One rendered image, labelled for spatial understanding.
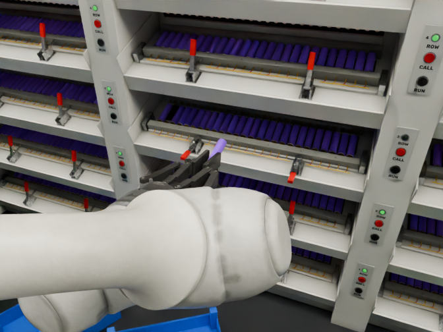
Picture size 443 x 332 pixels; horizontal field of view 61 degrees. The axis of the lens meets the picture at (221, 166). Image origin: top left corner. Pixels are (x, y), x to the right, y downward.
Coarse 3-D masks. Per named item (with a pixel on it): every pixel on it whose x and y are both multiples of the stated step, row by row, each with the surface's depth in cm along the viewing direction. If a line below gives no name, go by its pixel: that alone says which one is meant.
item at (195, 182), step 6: (204, 168) 68; (210, 168) 68; (198, 174) 66; (204, 174) 66; (186, 180) 62; (192, 180) 62; (198, 180) 65; (204, 180) 67; (180, 186) 60; (186, 186) 61; (192, 186) 63; (198, 186) 65
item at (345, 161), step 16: (160, 128) 103; (176, 128) 101; (192, 128) 100; (208, 144) 98; (240, 144) 96; (256, 144) 94; (272, 144) 94; (320, 160) 90; (336, 160) 88; (352, 160) 88
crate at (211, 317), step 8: (216, 312) 105; (176, 320) 106; (184, 320) 106; (192, 320) 107; (200, 320) 108; (208, 320) 109; (216, 320) 107; (112, 328) 101; (136, 328) 104; (144, 328) 104; (152, 328) 105; (160, 328) 106; (168, 328) 107; (176, 328) 108; (184, 328) 108; (192, 328) 109; (200, 328) 109; (208, 328) 109; (216, 328) 109
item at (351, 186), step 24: (144, 120) 104; (168, 120) 107; (144, 144) 103; (168, 144) 101; (360, 144) 93; (240, 168) 95; (264, 168) 92; (288, 168) 92; (312, 168) 91; (360, 168) 87; (336, 192) 89; (360, 192) 85
